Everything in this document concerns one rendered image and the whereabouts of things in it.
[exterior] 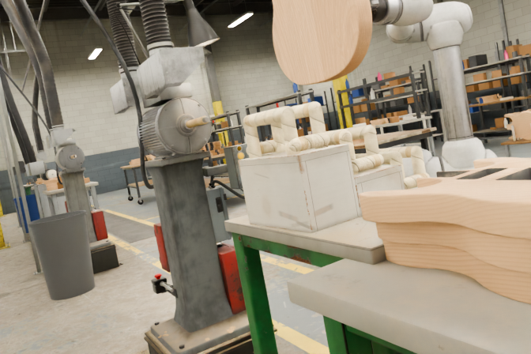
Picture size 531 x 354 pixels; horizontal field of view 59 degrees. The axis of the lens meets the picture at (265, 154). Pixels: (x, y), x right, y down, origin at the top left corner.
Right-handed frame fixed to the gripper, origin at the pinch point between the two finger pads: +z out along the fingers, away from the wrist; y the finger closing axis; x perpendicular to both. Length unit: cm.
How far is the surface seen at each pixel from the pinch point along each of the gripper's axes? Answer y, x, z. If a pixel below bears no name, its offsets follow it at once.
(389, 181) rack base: -13.0, -45.8, 0.0
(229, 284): 111, -98, -9
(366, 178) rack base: -13.0, -43.3, 7.5
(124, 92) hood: 136, 3, 14
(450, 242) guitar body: -49, -49, 27
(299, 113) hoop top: -3.7, -25.4, 16.3
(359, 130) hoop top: -6.2, -32.5, 0.3
